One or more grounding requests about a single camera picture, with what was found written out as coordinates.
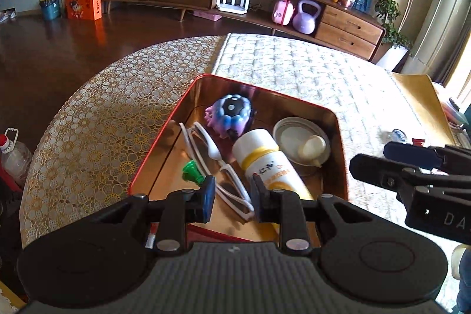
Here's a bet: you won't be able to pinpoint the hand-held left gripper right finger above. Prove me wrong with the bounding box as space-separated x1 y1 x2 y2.
251 175 373 251

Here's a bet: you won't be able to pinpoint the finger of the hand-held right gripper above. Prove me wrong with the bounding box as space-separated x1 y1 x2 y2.
383 141 448 172
349 153 424 203

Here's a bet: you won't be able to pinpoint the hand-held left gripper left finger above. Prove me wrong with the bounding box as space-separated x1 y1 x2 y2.
97 175 218 251

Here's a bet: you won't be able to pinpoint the small green toy piece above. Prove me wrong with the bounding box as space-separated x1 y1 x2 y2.
181 160 205 187

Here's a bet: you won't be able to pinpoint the white bottle yellow label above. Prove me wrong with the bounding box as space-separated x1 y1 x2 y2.
232 128 316 226

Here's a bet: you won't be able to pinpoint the white sunglasses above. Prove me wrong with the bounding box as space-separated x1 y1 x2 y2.
179 121 256 221

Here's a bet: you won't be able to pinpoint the purple blue ball toy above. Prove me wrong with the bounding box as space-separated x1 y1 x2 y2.
204 93 255 143

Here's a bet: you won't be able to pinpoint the red tin box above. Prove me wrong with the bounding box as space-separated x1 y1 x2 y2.
128 73 349 245

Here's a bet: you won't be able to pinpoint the yellow wood-grain table mat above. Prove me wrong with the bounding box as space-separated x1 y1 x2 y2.
390 73 457 144

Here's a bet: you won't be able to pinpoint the white planter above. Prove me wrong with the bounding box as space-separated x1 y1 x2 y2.
375 44 410 74

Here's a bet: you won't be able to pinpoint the cream quilted table mat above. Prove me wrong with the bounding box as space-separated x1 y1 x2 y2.
211 32 459 263

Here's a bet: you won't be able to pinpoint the standing air conditioner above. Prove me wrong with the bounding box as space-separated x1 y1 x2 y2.
399 0 471 85

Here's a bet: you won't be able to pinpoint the wooden television cabinet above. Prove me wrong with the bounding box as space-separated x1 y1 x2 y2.
100 0 387 63

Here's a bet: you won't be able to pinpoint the purple kettlebell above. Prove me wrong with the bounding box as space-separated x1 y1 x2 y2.
292 0 323 34

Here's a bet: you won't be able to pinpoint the flat pink box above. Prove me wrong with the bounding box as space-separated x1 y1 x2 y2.
193 10 223 22

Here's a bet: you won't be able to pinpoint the pink toy case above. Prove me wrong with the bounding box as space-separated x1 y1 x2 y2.
271 0 296 26

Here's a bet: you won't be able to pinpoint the plastic bottle red cap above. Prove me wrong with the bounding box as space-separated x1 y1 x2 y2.
0 127 33 190

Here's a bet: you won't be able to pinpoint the orange gift box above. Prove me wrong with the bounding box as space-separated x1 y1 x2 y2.
65 0 103 21

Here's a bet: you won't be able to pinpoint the teal waste bin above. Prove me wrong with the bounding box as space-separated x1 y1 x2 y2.
39 0 62 21

